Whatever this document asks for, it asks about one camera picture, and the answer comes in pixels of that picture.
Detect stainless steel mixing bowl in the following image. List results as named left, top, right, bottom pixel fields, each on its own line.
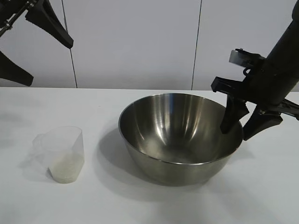
left=118, top=92, right=244, bottom=187

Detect clear plastic measuring cup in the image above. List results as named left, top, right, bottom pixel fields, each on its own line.
left=32, top=126, right=85, bottom=184

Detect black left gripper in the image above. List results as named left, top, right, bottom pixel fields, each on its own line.
left=0, top=0, right=74, bottom=86

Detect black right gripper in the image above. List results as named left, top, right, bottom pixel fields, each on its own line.
left=211, top=61, right=299, bottom=141

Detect white rice grains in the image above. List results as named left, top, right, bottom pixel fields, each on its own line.
left=48, top=154, right=84, bottom=184

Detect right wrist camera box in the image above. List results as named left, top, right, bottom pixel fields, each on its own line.
left=228, top=48, right=266, bottom=70

